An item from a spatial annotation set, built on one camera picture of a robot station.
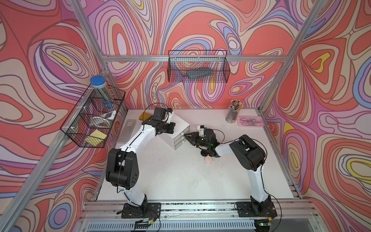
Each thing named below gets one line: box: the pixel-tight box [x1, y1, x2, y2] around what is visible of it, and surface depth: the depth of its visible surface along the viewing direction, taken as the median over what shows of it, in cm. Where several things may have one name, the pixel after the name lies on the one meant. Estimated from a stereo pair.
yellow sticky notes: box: [84, 129, 108, 146], surface depth 73 cm
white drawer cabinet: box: [158, 113, 190, 150], surface depth 93 cm
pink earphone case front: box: [204, 155, 213, 164], surface depth 92 cm
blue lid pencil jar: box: [89, 74, 115, 111], surface depth 76 cm
